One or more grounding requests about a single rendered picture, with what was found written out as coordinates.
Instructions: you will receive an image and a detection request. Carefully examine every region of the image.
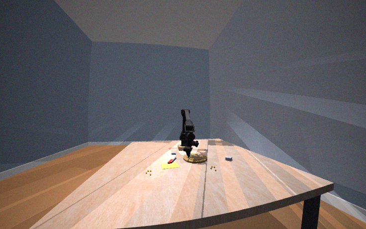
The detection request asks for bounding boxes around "tan round board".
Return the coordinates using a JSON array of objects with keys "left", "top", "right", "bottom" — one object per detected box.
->
[{"left": 183, "top": 153, "right": 207, "bottom": 163}]

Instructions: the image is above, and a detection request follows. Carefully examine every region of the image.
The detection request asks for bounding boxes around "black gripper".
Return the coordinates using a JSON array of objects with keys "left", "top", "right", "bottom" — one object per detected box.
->
[{"left": 183, "top": 139, "right": 193, "bottom": 158}]

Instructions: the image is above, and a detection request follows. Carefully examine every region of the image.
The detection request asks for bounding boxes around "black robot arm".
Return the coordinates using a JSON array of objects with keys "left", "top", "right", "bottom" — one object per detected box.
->
[{"left": 180, "top": 109, "right": 199, "bottom": 147}]

